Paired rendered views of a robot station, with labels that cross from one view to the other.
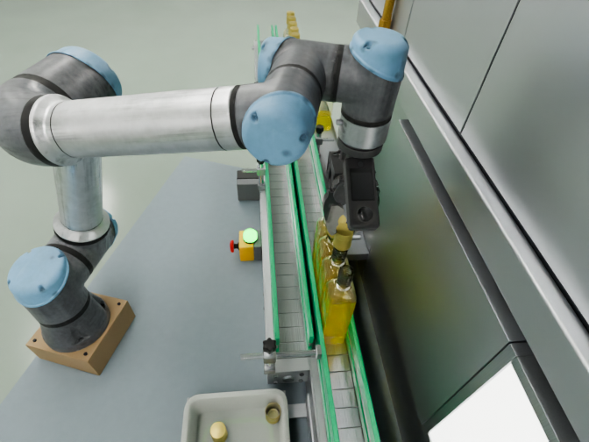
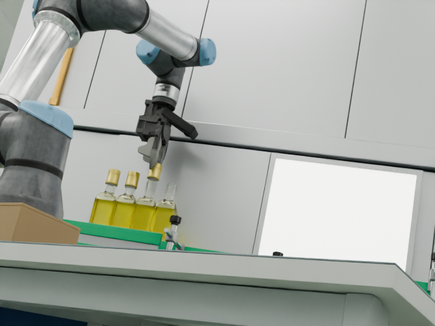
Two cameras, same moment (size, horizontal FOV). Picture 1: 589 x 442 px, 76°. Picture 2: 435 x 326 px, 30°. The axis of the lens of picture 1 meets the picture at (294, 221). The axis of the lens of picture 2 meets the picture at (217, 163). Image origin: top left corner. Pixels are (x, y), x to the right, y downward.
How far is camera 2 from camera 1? 2.27 m
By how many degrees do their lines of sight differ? 90
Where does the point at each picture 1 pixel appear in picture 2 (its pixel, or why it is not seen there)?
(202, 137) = (190, 42)
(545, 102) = (226, 88)
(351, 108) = (173, 78)
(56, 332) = (58, 185)
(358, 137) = (175, 93)
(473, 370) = (263, 183)
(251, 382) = not seen: hidden behind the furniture
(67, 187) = (51, 63)
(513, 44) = (198, 79)
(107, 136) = (167, 24)
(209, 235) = not seen: outside the picture
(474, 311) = (248, 162)
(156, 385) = not seen: hidden behind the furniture
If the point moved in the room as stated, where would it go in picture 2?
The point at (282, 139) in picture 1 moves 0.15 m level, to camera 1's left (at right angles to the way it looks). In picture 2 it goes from (213, 52) to (195, 22)
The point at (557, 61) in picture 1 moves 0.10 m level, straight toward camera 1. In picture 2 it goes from (224, 77) to (245, 69)
